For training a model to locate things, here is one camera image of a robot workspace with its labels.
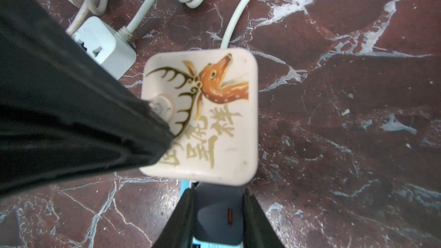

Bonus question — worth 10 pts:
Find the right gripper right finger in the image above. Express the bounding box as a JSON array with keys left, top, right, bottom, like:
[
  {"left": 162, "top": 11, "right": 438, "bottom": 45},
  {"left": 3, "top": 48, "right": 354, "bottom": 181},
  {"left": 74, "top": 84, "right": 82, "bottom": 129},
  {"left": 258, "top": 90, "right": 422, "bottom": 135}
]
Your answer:
[{"left": 242, "top": 187, "right": 284, "bottom": 248}]

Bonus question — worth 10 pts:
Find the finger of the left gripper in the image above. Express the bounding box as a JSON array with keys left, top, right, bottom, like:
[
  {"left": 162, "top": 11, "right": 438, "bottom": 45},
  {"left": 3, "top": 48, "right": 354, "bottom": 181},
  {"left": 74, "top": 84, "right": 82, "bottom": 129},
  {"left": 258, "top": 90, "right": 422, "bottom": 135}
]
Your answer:
[{"left": 1, "top": 0, "right": 174, "bottom": 196}]

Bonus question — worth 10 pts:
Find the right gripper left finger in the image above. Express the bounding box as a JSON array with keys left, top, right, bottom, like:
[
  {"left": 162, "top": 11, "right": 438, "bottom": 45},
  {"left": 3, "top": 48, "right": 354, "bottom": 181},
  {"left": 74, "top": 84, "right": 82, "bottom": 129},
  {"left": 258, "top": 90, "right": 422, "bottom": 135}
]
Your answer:
[{"left": 152, "top": 188, "right": 195, "bottom": 248}]

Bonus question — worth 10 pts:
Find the dark grey plug adapter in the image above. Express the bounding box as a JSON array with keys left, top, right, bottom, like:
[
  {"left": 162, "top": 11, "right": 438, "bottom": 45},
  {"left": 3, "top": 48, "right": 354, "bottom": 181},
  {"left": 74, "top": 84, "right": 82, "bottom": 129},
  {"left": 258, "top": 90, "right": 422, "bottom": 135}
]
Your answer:
[{"left": 192, "top": 182, "right": 247, "bottom": 247}]

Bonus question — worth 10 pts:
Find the teal power strip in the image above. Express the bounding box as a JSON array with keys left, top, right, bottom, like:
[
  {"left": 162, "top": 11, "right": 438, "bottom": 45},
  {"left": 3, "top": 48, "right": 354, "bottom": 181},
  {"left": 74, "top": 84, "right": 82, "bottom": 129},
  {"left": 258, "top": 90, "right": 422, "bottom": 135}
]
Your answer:
[{"left": 180, "top": 178, "right": 243, "bottom": 248}]

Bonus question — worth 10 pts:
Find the white power strip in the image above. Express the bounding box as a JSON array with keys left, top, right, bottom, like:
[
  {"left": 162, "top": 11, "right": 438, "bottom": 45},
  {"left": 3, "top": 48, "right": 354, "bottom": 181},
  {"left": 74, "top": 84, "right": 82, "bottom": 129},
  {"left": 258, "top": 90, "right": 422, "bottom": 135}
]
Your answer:
[{"left": 72, "top": 16, "right": 137, "bottom": 80}]

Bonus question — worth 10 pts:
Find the peach plug adapter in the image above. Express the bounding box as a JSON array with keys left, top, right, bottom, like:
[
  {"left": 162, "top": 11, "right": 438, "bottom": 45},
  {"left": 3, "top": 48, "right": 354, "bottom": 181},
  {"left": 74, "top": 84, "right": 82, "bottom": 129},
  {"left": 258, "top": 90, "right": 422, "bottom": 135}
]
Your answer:
[{"left": 141, "top": 48, "right": 258, "bottom": 186}]

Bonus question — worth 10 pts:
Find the teal strip coiled cable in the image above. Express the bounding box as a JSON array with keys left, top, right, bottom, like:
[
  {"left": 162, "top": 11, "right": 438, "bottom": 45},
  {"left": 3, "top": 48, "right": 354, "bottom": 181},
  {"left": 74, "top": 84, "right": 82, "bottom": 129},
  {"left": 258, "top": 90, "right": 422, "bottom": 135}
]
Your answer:
[{"left": 219, "top": 0, "right": 281, "bottom": 49}]

